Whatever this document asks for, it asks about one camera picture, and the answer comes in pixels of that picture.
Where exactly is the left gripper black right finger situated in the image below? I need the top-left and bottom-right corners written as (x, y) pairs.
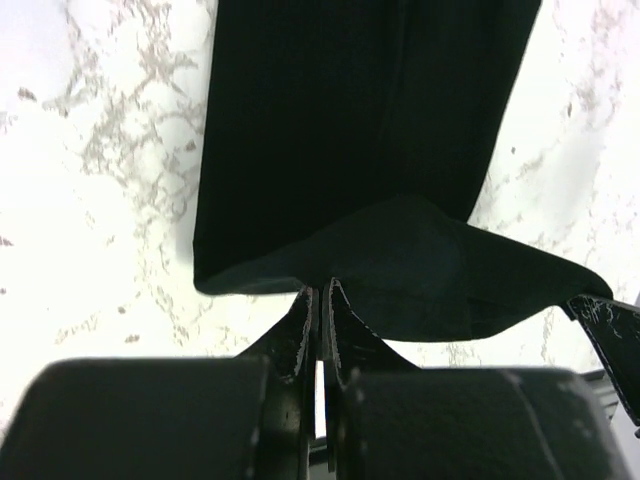
top-left (321, 281), bottom-right (623, 479)

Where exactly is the black t shirt with logo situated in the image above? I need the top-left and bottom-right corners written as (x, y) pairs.
top-left (193, 1), bottom-right (612, 342)

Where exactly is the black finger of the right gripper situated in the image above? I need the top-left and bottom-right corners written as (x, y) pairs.
top-left (564, 295), bottom-right (639, 426)

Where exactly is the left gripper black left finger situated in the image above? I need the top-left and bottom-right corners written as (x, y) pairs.
top-left (1, 289), bottom-right (318, 479)

